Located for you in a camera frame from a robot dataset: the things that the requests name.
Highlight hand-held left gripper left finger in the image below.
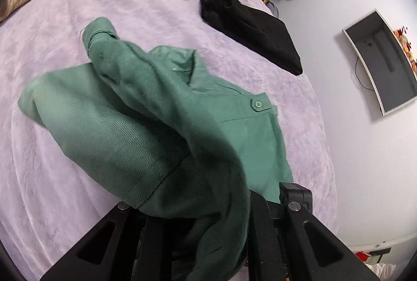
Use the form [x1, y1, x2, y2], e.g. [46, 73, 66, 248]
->
[39, 201, 163, 281]

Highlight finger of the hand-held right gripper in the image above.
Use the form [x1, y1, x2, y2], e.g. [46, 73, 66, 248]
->
[279, 182, 312, 214]

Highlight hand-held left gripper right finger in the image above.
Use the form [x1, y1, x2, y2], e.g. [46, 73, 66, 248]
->
[246, 190, 382, 281]

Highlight green work jacket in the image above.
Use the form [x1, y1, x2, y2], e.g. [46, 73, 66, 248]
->
[18, 17, 295, 281]

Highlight black folded garment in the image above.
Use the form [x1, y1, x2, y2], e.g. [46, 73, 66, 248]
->
[199, 0, 303, 76]

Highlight orange artificial flowers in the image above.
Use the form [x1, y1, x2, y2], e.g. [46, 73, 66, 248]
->
[393, 25, 417, 73]

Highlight black television cable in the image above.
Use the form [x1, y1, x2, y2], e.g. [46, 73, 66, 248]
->
[354, 56, 375, 91]

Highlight wall-mounted television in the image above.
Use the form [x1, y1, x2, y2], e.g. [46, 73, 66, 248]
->
[341, 9, 417, 117]

